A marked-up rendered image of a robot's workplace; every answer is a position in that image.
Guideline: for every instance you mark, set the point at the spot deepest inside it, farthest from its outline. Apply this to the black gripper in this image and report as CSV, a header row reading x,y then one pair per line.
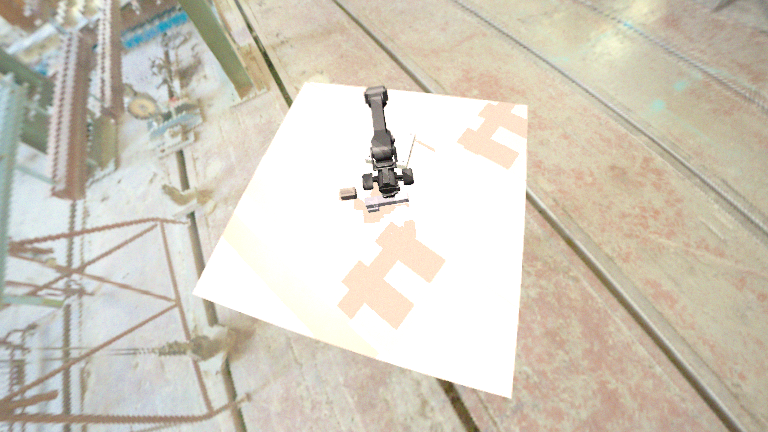
x,y
407,178

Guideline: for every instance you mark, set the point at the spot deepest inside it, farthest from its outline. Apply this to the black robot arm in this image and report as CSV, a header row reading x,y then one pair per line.
x,y
382,142

